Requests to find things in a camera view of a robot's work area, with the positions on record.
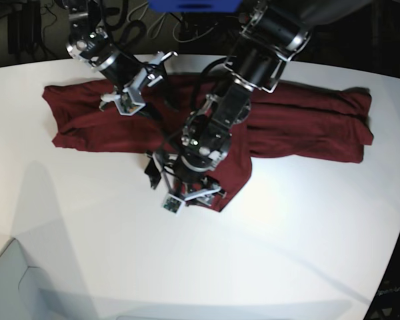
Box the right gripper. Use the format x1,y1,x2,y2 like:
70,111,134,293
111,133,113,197
99,51,178,115

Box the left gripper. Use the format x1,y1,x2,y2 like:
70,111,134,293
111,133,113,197
144,151,227,207

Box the dark red t-shirt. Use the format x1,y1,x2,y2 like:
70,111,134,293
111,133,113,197
43,75,373,212

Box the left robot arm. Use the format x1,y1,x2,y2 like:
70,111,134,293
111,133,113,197
145,1,365,213

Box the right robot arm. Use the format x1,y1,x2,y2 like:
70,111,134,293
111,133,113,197
62,1,177,120

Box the blue box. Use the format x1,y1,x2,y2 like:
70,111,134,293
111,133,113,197
148,0,242,13

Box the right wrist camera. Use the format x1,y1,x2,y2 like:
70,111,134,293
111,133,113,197
115,88,146,116

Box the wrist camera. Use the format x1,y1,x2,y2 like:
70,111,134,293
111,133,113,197
162,193,185,215
115,88,146,116

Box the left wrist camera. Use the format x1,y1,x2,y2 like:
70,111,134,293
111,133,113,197
162,193,185,215

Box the grey cable loops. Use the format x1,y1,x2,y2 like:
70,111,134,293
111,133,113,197
129,0,201,43

